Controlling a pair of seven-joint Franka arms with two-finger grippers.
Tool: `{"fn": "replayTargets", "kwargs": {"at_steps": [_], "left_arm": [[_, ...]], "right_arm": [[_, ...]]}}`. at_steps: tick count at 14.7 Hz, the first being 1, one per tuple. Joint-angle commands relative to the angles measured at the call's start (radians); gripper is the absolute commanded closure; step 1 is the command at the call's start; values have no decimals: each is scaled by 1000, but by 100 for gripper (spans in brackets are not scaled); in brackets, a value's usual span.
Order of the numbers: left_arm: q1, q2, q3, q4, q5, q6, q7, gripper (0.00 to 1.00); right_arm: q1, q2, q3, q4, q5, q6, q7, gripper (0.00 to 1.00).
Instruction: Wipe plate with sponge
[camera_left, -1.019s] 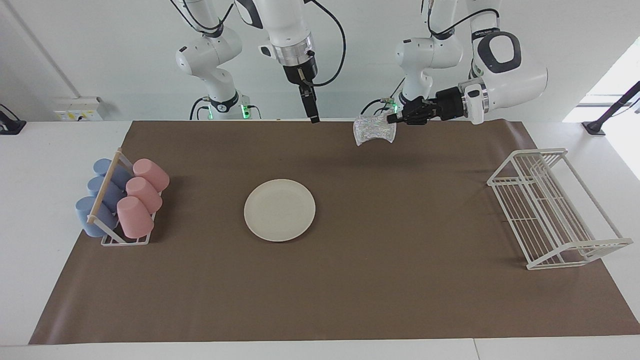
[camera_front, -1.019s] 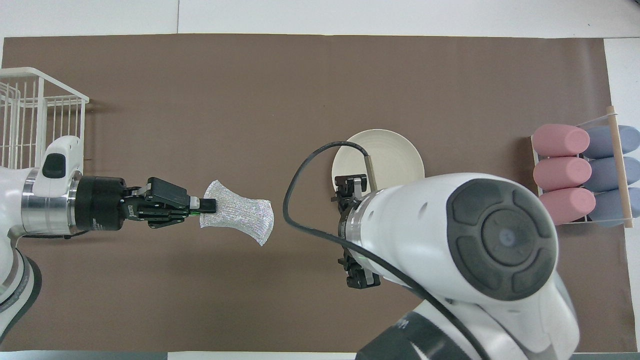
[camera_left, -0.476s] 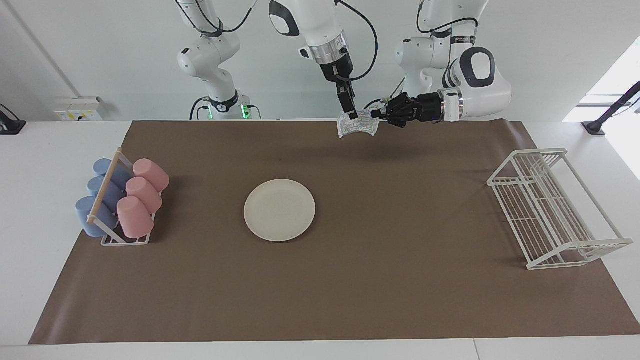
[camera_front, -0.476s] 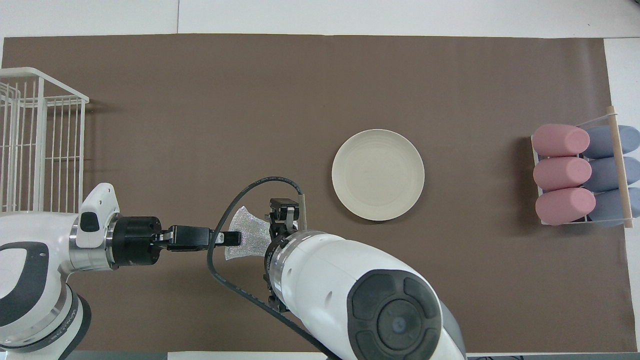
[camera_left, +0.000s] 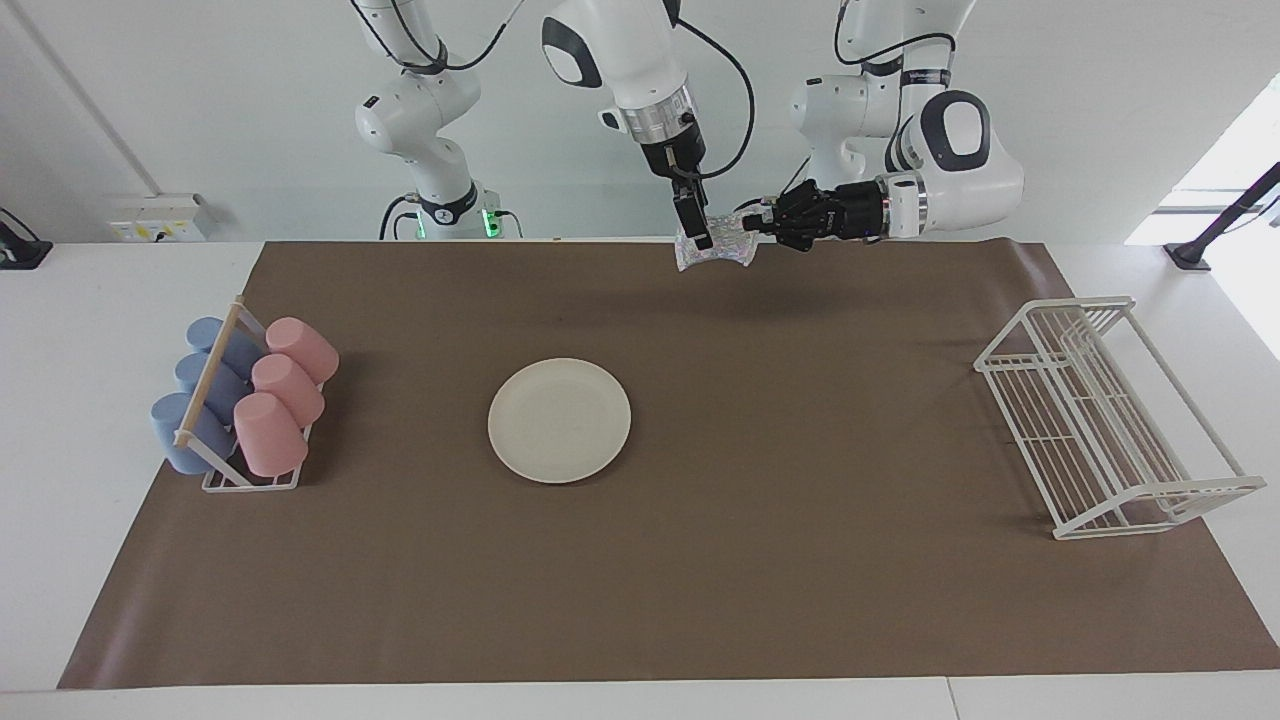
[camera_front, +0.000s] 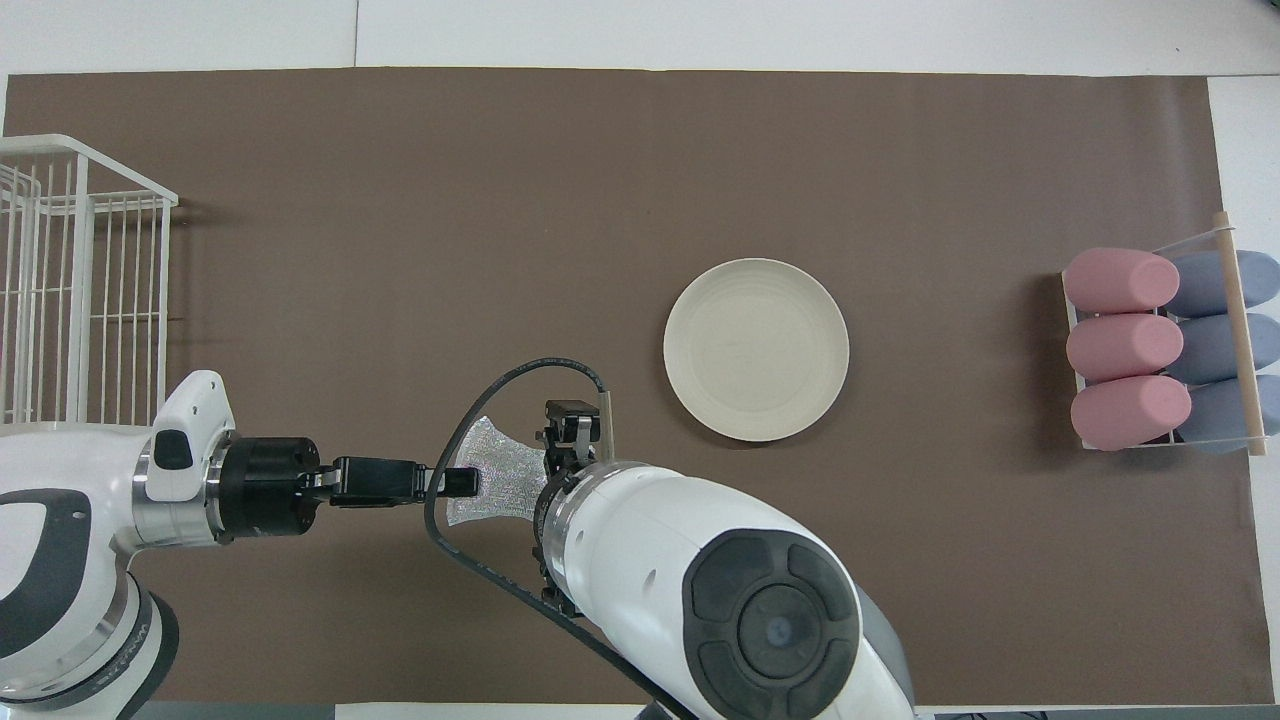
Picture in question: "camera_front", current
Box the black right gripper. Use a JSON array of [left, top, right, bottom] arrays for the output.
[[537, 400, 601, 616]]

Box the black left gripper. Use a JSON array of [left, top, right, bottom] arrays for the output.
[[218, 437, 479, 544]]

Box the cream round plate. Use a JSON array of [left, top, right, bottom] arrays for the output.
[[663, 258, 851, 443]]

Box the brown table mat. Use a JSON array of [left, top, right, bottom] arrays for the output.
[[0, 68, 1276, 706]]

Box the pink plastic cup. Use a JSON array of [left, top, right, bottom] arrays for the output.
[[1066, 313, 1185, 383], [1063, 248, 1181, 315], [1070, 375, 1193, 451]]

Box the blue plastic cup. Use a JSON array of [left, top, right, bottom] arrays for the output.
[[1165, 250, 1280, 319], [1165, 313, 1280, 385], [1175, 375, 1280, 456]]

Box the cup rack with wooden bar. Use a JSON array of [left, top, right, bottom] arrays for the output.
[[1060, 210, 1269, 459]]

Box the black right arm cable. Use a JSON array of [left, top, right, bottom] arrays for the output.
[[423, 360, 701, 720]]

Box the white wire dish rack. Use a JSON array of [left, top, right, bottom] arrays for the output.
[[0, 134, 181, 426]]

